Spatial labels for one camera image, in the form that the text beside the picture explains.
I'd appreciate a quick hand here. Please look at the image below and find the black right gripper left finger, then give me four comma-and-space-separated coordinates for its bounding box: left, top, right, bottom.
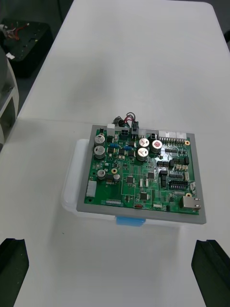
0, 238, 30, 307

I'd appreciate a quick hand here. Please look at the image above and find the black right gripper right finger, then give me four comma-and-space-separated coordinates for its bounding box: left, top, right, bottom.
191, 239, 230, 307

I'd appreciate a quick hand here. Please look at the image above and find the cable bundle with metal plug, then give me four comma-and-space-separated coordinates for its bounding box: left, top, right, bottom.
113, 111, 141, 135

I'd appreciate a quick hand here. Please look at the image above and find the pale grey rounded machine housing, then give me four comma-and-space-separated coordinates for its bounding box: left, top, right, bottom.
0, 44, 20, 147

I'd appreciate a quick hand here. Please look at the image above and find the black flat base block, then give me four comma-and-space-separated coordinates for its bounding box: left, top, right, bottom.
0, 18, 53, 79

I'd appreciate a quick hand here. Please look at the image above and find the green circuit board grey frame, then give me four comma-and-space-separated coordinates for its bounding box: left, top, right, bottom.
76, 124, 207, 225

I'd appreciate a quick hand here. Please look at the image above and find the cable bundle with red wires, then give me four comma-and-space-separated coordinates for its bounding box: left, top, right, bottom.
0, 22, 31, 41

